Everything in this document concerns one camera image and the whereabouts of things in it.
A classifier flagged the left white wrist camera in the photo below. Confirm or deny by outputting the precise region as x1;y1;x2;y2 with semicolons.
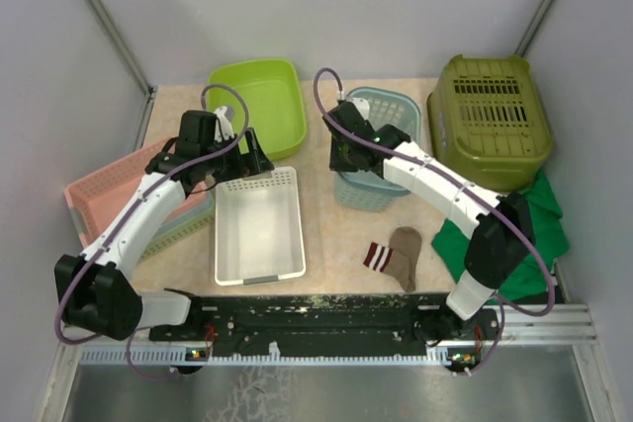
214;105;235;142

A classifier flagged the light green perforated basket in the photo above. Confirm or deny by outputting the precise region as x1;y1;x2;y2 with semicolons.
139;214;213;262

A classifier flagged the white perforated basket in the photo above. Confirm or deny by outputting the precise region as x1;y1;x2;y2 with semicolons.
214;166;307;287

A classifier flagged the grey slotted cable duct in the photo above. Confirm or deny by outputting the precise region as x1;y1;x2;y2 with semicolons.
78;345;500;368

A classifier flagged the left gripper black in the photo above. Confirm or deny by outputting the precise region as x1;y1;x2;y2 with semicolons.
202;127;274;183

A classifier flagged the lime green plastic tub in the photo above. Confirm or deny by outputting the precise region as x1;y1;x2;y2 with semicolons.
208;58;308;161

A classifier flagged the purple cable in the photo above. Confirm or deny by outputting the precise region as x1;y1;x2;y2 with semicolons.
54;84;250;381
314;67;555;375

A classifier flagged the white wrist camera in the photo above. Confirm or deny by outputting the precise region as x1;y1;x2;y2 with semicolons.
339;95;371;121
214;105;235;142

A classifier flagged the light blue perforated basket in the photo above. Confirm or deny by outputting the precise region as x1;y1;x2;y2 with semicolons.
333;86;428;212

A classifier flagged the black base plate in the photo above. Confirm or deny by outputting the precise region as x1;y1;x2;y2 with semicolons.
149;293;503;369

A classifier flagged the olive green large container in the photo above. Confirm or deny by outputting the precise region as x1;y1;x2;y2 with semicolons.
426;55;553;193

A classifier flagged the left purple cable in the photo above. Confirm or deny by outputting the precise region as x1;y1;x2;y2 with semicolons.
54;84;250;381

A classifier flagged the pink perforated basket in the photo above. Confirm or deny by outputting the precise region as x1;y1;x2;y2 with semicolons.
64;138;208;247

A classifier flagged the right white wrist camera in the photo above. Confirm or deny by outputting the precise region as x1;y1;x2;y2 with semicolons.
339;95;371;121

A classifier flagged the green cloth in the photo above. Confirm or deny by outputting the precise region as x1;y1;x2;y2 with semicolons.
431;169;570;303

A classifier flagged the brown striped sock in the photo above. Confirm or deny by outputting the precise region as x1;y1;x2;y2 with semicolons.
363;226;422;293

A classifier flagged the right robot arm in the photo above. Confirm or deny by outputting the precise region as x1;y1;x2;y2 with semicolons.
322;101;536;339

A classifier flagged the aluminium frame rail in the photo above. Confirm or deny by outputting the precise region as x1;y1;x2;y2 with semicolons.
61;303;594;344

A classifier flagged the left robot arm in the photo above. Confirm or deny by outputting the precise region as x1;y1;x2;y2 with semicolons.
54;107;274;344

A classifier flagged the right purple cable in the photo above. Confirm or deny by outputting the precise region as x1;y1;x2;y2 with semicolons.
314;67;555;375

